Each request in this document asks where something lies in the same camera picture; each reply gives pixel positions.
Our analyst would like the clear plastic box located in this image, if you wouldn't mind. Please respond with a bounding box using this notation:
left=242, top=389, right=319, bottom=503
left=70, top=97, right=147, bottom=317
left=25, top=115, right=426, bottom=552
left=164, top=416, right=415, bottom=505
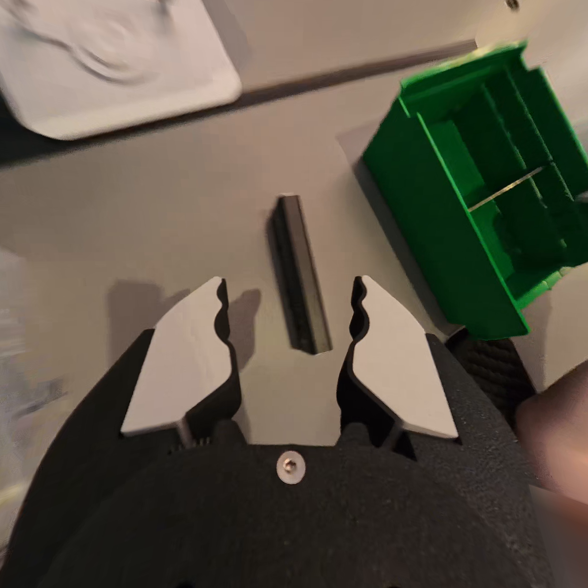
left=0, top=250, right=65, bottom=501

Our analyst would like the white metal stand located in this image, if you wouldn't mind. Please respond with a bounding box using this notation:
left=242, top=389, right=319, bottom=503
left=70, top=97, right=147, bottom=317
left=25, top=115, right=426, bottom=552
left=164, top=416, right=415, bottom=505
left=0, top=0, right=243, bottom=141

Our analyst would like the person's right forearm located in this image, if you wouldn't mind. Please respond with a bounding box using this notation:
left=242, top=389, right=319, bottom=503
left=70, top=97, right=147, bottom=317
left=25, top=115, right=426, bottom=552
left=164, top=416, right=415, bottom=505
left=514, top=367, right=588, bottom=503

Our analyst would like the green plastic bin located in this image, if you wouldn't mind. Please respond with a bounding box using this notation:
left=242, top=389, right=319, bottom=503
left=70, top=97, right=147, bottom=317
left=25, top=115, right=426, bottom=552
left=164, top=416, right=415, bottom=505
left=361, top=40, right=588, bottom=341

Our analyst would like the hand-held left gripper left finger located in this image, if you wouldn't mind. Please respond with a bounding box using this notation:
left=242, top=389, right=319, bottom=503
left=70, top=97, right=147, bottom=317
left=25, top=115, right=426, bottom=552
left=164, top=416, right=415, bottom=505
left=120, top=276, right=241, bottom=448

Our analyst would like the dark grey usb hub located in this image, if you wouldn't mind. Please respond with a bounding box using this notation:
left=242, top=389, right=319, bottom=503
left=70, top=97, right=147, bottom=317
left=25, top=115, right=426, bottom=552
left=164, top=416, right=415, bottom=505
left=268, top=194, right=333, bottom=355

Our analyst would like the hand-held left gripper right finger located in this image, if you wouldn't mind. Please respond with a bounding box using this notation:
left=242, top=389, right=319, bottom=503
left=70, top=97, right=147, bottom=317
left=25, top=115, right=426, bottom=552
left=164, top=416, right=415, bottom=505
left=337, top=275, right=460, bottom=448

